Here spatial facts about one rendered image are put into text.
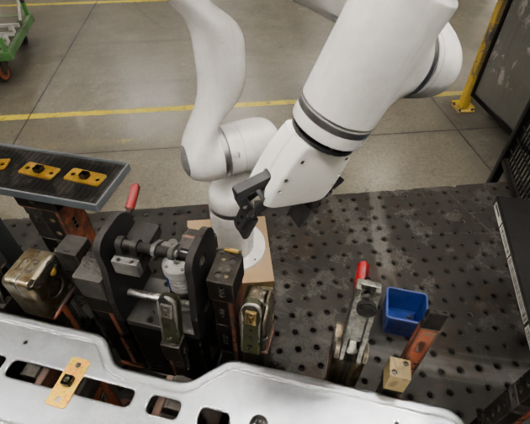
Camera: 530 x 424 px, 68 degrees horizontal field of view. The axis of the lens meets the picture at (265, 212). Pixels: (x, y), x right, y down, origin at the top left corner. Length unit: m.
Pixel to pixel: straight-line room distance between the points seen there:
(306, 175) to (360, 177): 2.28
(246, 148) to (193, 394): 0.50
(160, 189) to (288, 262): 1.53
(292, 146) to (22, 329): 0.67
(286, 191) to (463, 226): 1.13
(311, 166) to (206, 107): 0.43
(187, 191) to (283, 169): 2.17
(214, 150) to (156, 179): 1.88
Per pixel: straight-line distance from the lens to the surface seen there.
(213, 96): 0.81
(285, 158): 0.42
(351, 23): 0.37
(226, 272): 0.72
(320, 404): 0.74
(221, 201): 0.97
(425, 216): 1.50
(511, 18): 3.36
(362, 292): 0.61
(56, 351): 0.86
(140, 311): 0.89
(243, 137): 0.88
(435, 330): 0.66
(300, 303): 1.18
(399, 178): 2.78
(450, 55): 0.44
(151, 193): 2.62
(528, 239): 1.06
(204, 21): 0.76
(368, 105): 0.38
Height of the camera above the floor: 1.69
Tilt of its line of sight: 45 degrees down
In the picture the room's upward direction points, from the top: straight up
